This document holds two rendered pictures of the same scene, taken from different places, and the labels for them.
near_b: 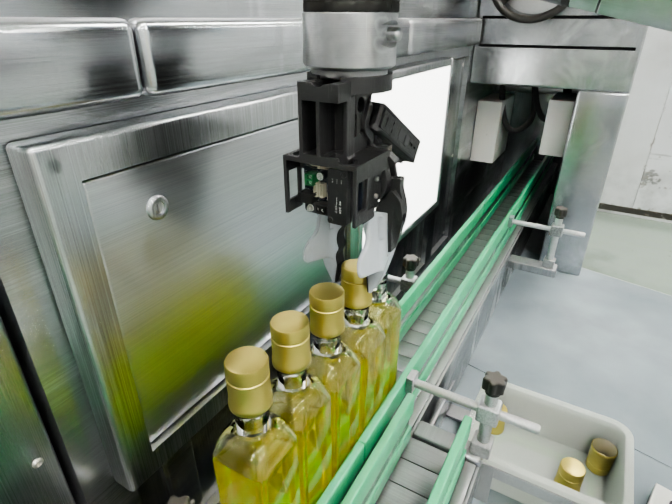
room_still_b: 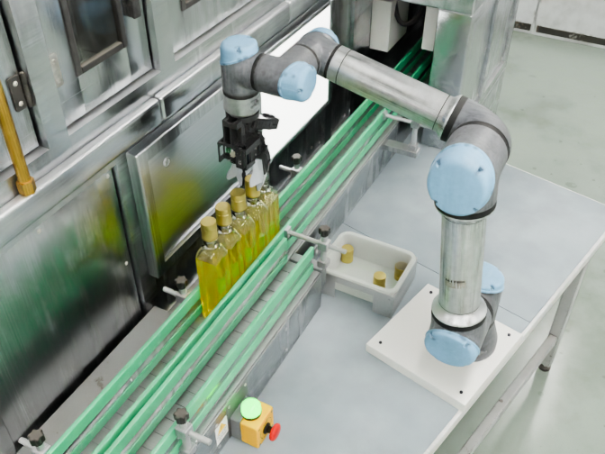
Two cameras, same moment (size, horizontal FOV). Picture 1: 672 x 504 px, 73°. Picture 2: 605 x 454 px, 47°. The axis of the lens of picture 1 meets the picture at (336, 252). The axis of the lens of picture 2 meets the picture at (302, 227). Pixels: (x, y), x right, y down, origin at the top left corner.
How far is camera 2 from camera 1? 1.13 m
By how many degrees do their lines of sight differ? 13
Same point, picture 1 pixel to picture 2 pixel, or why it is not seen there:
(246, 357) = (208, 220)
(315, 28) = (228, 102)
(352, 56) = (241, 113)
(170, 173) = (170, 148)
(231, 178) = (192, 140)
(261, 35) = (203, 74)
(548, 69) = not seen: outside the picture
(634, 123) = not seen: outside the picture
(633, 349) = not seen: hidden behind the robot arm
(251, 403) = (211, 236)
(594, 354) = (433, 213)
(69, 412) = (137, 243)
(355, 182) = (245, 155)
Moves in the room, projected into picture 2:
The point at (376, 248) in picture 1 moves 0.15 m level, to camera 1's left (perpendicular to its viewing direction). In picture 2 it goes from (257, 173) to (190, 175)
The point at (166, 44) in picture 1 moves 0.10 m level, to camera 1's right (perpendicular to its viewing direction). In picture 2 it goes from (168, 101) to (217, 99)
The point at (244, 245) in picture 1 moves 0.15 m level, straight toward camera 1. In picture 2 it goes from (197, 167) to (208, 206)
